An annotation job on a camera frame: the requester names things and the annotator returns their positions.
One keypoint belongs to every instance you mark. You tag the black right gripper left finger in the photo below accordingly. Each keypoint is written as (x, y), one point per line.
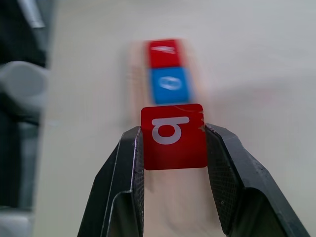
(118, 187)

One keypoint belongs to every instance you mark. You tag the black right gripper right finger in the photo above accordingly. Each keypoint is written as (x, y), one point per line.
(237, 177)

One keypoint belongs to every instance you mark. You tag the red letter b block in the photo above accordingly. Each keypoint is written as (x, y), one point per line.
(172, 138)

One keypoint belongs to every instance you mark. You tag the wooden tray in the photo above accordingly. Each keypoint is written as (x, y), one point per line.
(138, 81)

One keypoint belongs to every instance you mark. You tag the blue letter o block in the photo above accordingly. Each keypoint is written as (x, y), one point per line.
(170, 85)

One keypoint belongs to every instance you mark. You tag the silver robot body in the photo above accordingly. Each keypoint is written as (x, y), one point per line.
(19, 118)

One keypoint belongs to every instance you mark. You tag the red letter r block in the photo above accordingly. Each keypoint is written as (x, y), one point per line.
(164, 53)

